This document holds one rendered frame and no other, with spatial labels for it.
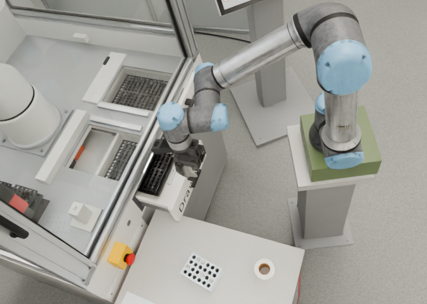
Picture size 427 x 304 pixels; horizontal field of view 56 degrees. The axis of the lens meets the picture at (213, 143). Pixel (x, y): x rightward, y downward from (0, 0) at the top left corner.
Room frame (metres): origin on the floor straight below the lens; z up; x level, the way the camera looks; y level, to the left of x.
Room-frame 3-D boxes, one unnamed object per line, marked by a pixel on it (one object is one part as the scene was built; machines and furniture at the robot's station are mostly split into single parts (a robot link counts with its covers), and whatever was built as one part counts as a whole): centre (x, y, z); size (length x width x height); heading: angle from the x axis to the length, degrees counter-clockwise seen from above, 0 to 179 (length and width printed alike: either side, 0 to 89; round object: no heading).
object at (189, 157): (0.70, 0.09, 1.10); 0.09 x 0.08 x 0.12; 55
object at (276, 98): (1.55, -0.46, 0.51); 0.50 x 0.45 x 1.02; 3
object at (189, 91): (1.07, 0.06, 0.87); 0.29 x 0.02 x 0.11; 145
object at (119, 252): (0.53, 0.42, 0.88); 0.07 x 0.05 x 0.07; 145
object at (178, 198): (0.74, 0.13, 0.87); 0.29 x 0.02 x 0.11; 145
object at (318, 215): (0.73, -0.42, 0.38); 0.30 x 0.30 x 0.76; 78
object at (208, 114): (0.70, -0.01, 1.26); 0.11 x 0.11 x 0.08; 77
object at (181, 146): (0.71, 0.09, 1.18); 0.08 x 0.08 x 0.05
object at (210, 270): (0.42, 0.17, 0.78); 0.12 x 0.08 x 0.04; 44
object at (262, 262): (0.36, -0.03, 0.78); 0.07 x 0.07 x 0.04
